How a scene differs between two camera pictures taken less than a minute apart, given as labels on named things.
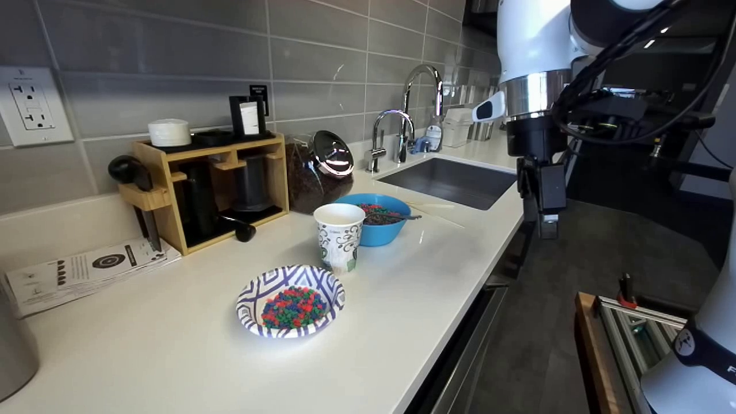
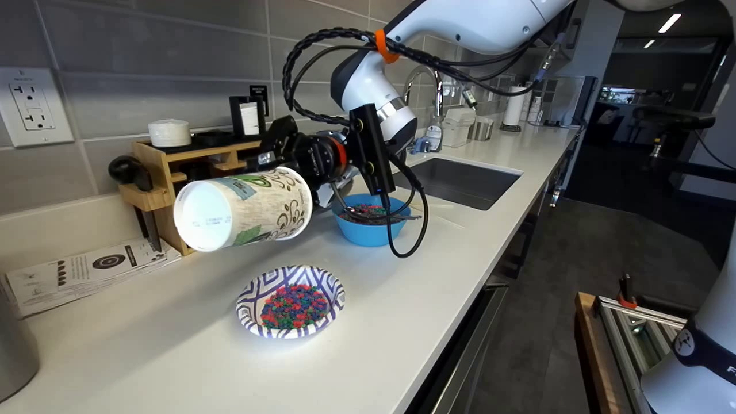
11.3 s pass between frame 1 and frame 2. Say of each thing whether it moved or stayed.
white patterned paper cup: moved
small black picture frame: stayed
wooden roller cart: stayed
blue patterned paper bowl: stayed
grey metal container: stayed
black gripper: moved
